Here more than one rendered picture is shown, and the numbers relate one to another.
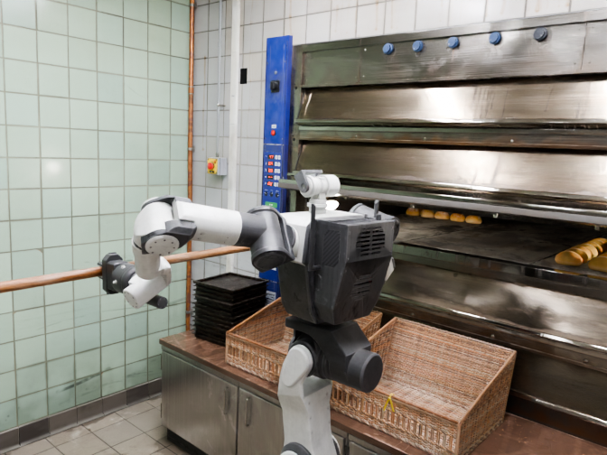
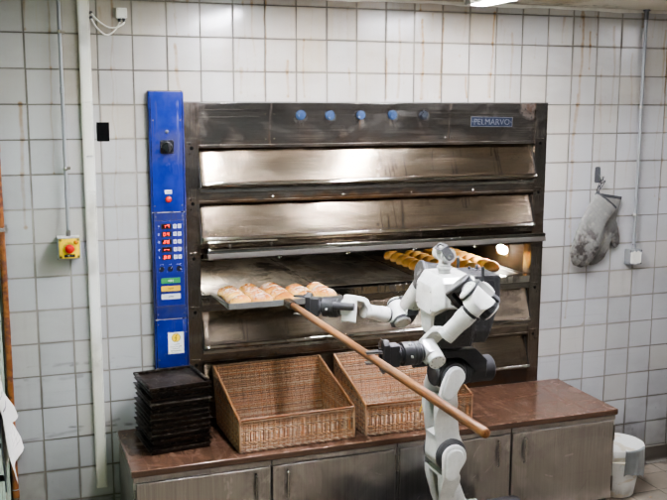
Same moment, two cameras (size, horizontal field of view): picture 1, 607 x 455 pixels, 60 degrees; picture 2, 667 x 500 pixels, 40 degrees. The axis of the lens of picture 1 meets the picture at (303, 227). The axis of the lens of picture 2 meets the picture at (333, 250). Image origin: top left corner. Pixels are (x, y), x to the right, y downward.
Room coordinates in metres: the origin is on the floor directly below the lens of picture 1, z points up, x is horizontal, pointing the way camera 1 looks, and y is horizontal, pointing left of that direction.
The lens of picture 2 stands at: (0.11, 3.45, 2.11)
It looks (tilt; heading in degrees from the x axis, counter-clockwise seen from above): 9 degrees down; 300
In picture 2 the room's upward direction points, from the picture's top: straight up
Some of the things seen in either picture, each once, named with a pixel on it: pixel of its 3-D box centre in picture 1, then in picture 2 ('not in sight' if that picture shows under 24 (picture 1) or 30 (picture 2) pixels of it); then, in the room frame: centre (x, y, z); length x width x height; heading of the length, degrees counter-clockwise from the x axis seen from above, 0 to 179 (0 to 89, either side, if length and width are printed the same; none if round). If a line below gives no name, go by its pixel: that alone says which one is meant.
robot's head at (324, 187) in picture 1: (320, 190); (444, 256); (1.57, -0.04, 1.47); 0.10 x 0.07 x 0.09; 134
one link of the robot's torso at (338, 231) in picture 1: (330, 260); (457, 303); (1.52, -0.08, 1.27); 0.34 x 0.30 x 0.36; 134
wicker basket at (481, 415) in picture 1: (420, 378); (400, 387); (1.97, -0.49, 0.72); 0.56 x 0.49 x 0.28; 49
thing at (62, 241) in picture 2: (217, 165); (68, 247); (3.13, 0.52, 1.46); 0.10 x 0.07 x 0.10; 49
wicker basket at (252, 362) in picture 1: (303, 338); (282, 400); (2.36, -0.02, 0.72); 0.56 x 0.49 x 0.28; 51
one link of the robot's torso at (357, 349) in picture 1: (333, 349); (461, 363); (1.50, -0.11, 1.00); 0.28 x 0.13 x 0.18; 50
